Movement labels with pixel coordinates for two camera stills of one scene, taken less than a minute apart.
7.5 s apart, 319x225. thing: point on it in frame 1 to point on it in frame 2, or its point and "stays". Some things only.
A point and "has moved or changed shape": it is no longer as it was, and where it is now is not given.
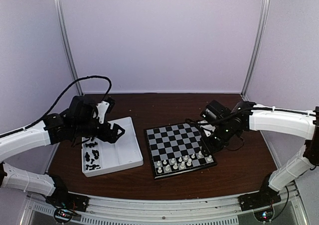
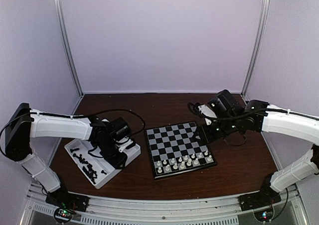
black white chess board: (176, 149) stays
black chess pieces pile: (95, 154) to (89, 171)
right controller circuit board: (265, 215) stays
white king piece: (189, 163) stays
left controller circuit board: (63, 215) stays
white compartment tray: (100, 157) has moved or changed shape
